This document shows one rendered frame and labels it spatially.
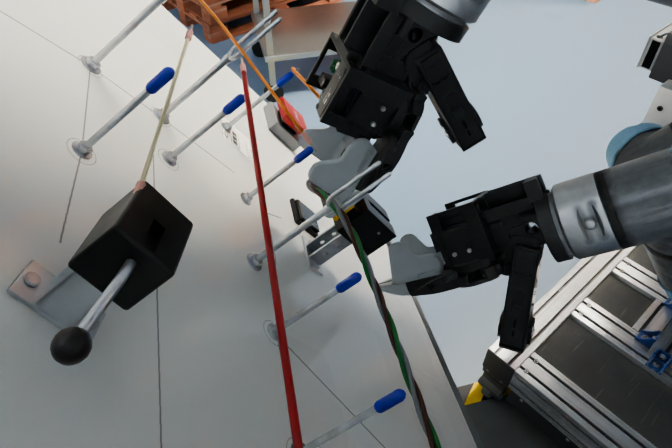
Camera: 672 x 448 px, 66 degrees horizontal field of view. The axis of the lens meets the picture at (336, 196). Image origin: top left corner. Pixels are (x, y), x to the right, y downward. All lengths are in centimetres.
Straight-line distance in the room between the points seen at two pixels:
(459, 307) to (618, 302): 50
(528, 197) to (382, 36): 22
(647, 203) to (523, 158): 212
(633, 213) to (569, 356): 119
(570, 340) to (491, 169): 104
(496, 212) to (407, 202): 173
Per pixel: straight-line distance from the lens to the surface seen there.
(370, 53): 43
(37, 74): 42
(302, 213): 60
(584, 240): 52
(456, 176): 243
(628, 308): 185
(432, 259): 57
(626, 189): 51
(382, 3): 42
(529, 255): 54
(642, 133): 70
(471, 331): 189
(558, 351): 167
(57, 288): 28
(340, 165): 46
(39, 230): 32
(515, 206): 54
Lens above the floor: 154
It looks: 43 degrees down
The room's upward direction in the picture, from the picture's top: straight up
